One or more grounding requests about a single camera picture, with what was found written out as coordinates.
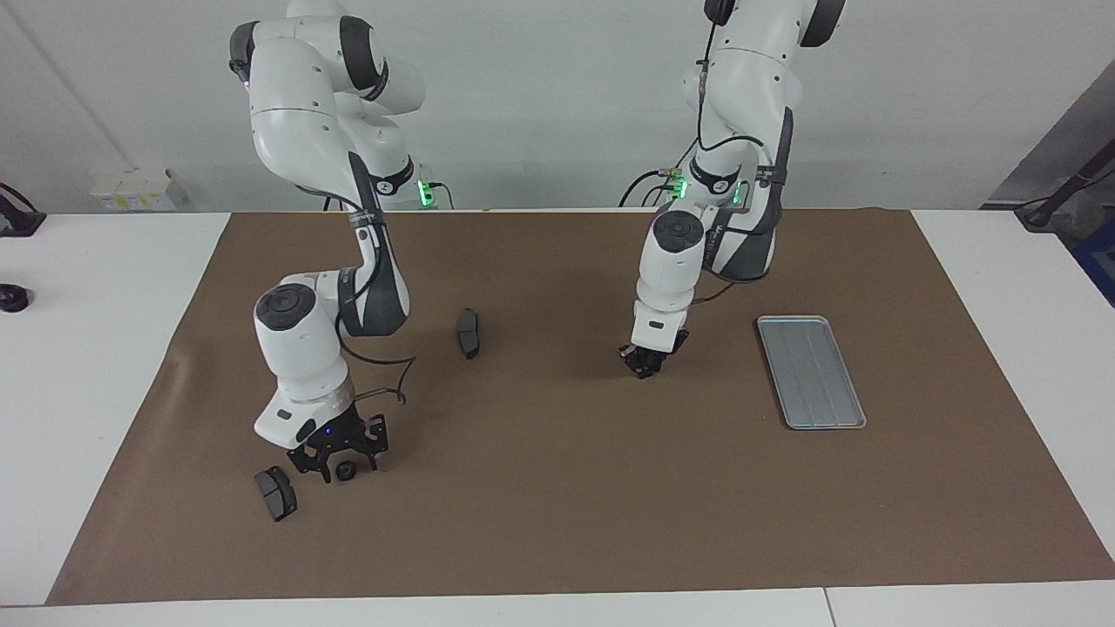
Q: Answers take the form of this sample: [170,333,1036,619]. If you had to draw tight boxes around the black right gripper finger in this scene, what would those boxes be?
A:
[357,416,389,473]
[289,446,332,484]

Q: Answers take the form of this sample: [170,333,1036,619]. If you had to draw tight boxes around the silver ribbed metal tray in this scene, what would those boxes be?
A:
[756,315,868,431]

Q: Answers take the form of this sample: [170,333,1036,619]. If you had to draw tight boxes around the stacked grey brake pads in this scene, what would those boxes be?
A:
[254,466,299,523]

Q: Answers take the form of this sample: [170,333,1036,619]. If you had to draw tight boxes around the single grey brake pad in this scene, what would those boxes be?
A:
[456,307,482,361]

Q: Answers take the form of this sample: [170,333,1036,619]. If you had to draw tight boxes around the brown table mat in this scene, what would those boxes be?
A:
[45,207,1115,607]

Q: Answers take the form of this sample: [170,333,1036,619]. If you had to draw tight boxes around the white box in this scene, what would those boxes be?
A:
[90,168,188,212]

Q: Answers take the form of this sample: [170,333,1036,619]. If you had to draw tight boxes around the black stand pole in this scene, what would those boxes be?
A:
[1015,144,1115,232]

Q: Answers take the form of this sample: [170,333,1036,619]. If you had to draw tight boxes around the blue crate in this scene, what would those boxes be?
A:
[1076,222,1115,307]

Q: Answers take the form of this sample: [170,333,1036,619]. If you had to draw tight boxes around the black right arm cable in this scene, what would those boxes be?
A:
[294,179,417,408]

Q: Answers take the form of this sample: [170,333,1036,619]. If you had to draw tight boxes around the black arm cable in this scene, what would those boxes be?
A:
[294,179,417,408]
[693,17,789,306]

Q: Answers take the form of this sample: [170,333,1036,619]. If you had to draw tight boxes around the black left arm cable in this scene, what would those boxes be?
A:
[693,17,789,306]

